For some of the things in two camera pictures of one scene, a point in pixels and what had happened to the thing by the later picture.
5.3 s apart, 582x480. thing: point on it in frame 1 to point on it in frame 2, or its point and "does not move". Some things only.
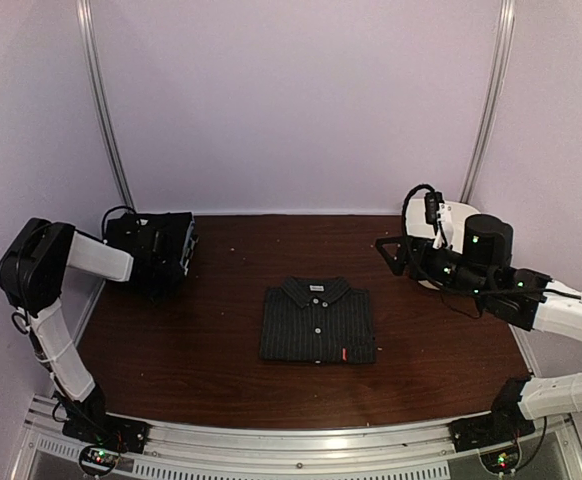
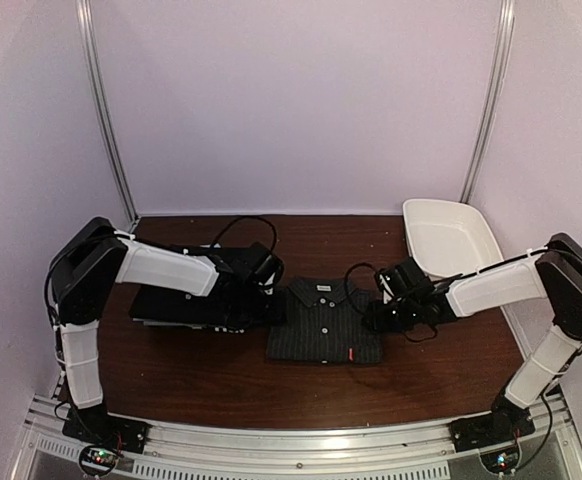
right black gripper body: x=430 y=271 to x=392 y=322
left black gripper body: x=164 y=278 to x=255 y=310
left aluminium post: x=100 y=103 does not move
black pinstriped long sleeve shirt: x=317 y=320 does not move
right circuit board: x=500 y=462 does not move
